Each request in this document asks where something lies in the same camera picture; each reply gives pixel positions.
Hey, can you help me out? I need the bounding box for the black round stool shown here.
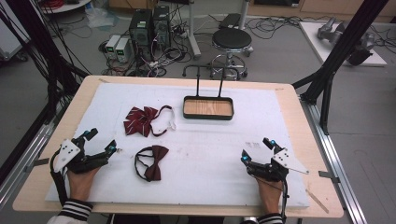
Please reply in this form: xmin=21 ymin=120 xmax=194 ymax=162
xmin=208 ymin=27 xmax=255 ymax=80

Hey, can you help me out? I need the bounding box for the clear plastic bag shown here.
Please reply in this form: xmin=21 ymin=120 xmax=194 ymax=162
xmin=84 ymin=7 xmax=120 ymax=30

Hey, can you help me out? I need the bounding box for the aluminium rail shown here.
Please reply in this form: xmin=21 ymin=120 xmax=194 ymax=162
xmin=0 ymin=102 xmax=68 ymax=209
xmin=299 ymin=94 xmax=369 ymax=224

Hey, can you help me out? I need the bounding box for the plain dark red bow tie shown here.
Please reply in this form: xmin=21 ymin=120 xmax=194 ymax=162
xmin=134 ymin=144 xmax=170 ymax=183

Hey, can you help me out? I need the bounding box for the white floor board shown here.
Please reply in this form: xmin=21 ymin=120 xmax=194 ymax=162
xmin=298 ymin=21 xmax=388 ymax=68

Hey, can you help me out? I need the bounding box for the white power supply unit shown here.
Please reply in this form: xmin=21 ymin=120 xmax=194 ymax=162
xmin=114 ymin=37 xmax=131 ymax=63
xmin=105 ymin=34 xmax=121 ymax=54

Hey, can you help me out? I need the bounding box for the white foam mat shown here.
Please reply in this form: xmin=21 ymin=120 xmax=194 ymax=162
xmin=45 ymin=81 xmax=311 ymax=210

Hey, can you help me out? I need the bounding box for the person's right hand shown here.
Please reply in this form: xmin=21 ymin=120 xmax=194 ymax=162
xmin=255 ymin=177 xmax=285 ymax=217

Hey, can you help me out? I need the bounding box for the black computer tower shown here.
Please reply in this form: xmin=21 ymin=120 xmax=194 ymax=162
xmin=151 ymin=5 xmax=172 ymax=50
xmin=128 ymin=8 xmax=154 ymax=61

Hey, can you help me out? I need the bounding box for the tangle of floor cables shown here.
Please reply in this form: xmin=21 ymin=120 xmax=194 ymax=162
xmin=98 ymin=6 xmax=200 ymax=78

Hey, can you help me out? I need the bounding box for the thin wooden stick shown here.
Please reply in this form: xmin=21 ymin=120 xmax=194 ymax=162
xmin=305 ymin=188 xmax=330 ymax=215

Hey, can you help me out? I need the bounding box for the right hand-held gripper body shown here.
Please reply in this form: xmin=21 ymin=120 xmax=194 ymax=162
xmin=247 ymin=147 xmax=310 ymax=183

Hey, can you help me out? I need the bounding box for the flat black box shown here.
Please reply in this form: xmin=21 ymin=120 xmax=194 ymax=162
xmin=219 ymin=12 xmax=243 ymax=31

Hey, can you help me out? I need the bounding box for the left hand-held gripper cable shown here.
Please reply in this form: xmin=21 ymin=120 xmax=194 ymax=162
xmin=49 ymin=148 xmax=69 ymax=207

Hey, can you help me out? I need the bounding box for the right hand-held gripper cable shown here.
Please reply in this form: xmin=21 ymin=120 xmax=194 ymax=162
xmin=250 ymin=174 xmax=290 ymax=224

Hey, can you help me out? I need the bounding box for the white desk leg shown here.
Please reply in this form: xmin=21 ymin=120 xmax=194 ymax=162
xmin=186 ymin=0 xmax=203 ymax=61

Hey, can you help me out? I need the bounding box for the black frame post with cables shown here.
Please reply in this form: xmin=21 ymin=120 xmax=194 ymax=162
xmin=0 ymin=0 xmax=92 ymax=125

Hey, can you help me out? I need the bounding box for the striped dark red bow tie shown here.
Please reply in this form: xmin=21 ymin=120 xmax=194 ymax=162
xmin=123 ymin=105 xmax=177 ymax=138

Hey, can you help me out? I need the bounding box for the person's left hand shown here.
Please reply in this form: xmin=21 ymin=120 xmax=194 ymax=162
xmin=66 ymin=166 xmax=103 ymax=203

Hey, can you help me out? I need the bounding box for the hand-held gripper cable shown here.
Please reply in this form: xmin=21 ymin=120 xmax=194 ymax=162
xmin=250 ymin=174 xmax=290 ymax=224
xmin=49 ymin=148 xmax=69 ymax=207

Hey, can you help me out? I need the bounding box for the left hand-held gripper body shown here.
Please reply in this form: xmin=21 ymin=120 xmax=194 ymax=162
xmin=53 ymin=135 xmax=110 ymax=175

